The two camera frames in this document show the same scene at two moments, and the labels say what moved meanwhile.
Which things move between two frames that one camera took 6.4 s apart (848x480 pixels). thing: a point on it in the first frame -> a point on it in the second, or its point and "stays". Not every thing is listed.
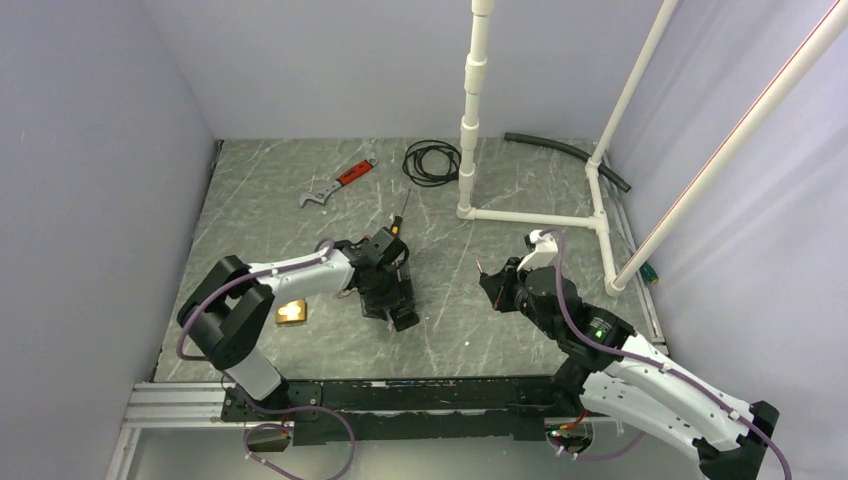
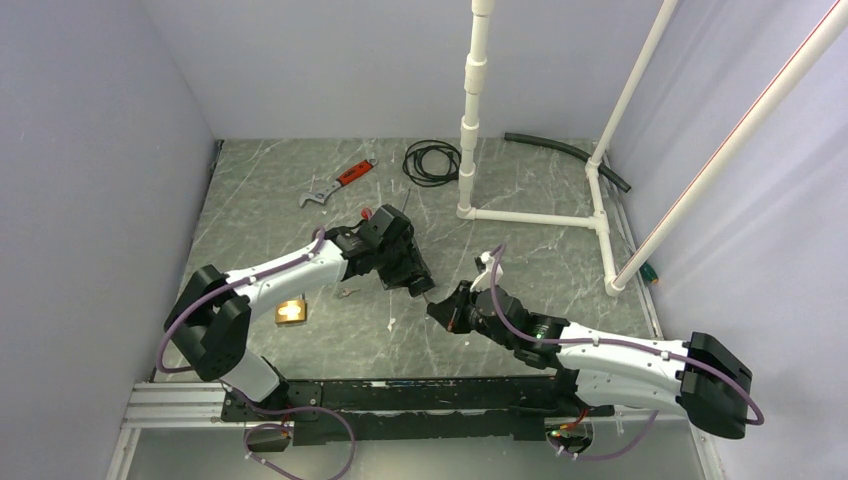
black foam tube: [603, 169] stays
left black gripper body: [386, 291] -> [399, 262]
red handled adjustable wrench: [322, 195] stays
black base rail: [401, 411] stays
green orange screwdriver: [648, 273] stays
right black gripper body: [512, 295] -> [471, 318]
